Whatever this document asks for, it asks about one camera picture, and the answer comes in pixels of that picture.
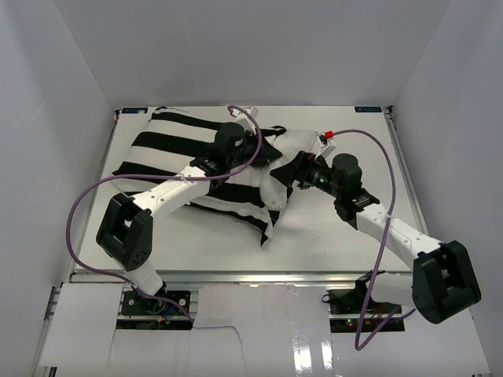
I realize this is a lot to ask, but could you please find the purple cable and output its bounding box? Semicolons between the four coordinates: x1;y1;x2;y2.
65;104;263;325
332;128;396;350

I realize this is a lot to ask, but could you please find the white pillow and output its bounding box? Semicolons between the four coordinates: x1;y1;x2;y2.
235;127;321;211

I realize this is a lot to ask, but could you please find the blue corner label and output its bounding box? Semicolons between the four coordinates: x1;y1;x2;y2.
121;107;149;114
354;106;382;113

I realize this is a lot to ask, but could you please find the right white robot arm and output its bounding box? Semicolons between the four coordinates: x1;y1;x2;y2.
270;152;482;324

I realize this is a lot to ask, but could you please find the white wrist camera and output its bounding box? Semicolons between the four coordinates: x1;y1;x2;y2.
315;131;336;158
228;106;259;133

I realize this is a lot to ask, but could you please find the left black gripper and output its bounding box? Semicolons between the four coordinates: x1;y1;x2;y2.
226;128;281;169

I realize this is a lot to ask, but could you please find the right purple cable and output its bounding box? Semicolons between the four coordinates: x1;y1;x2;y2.
332;128;396;350

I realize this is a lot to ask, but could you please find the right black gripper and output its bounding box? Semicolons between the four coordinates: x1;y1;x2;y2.
270;151;343;199

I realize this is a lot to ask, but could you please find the left blue corner label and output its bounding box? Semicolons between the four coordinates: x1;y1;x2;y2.
121;107;149;114

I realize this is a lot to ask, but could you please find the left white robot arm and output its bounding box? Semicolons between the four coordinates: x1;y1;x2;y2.
96;123;282;313

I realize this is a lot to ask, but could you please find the black white striped pillowcase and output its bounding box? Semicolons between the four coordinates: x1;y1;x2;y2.
112;107;281;244

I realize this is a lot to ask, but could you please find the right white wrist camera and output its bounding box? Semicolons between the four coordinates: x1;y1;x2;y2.
315;131;336;158

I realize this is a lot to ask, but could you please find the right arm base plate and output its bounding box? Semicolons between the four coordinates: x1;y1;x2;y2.
321;289;395;334

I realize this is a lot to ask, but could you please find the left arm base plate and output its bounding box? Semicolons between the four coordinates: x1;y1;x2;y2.
116;290;193;331

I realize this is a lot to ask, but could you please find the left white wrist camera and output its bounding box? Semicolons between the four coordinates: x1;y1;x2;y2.
228;106;259;133

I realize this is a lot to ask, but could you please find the aluminium table frame rail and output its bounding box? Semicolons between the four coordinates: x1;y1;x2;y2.
383;105;429;236

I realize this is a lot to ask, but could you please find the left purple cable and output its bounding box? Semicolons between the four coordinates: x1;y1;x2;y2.
65;104;263;325

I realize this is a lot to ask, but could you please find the right blue corner label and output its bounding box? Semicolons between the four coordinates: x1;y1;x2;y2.
354;106;382;113

